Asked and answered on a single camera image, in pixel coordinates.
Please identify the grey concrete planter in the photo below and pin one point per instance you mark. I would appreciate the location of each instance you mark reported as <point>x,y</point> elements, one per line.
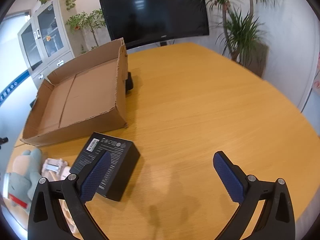
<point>258,60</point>

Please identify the blue plush toy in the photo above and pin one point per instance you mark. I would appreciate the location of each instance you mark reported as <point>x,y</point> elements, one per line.
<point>22,177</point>

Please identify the black product box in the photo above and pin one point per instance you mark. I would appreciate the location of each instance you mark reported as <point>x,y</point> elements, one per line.
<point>117,160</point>

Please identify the blue wall sign strip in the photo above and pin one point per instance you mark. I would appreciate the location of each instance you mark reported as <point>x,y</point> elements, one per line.
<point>15,83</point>

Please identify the black round speaker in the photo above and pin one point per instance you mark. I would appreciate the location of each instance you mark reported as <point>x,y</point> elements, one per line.
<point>129,82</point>

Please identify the cardboard box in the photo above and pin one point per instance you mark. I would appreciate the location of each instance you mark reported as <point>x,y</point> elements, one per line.
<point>87,95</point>

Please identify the grey metal cabinet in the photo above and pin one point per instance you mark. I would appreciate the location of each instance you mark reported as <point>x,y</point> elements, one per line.
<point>53,30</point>

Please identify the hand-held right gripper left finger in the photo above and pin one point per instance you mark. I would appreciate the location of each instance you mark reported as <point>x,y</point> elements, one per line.
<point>96,177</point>

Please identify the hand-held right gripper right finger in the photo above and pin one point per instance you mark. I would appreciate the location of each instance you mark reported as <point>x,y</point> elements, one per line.
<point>228,177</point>

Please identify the small-leaved potted tree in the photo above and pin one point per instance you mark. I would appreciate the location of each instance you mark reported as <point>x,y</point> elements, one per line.
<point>87,20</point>

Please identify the black television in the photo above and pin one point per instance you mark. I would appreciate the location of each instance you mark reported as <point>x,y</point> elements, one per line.
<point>155,15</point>

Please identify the tall palm plant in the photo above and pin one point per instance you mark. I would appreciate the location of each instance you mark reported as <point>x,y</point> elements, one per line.
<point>240,27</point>

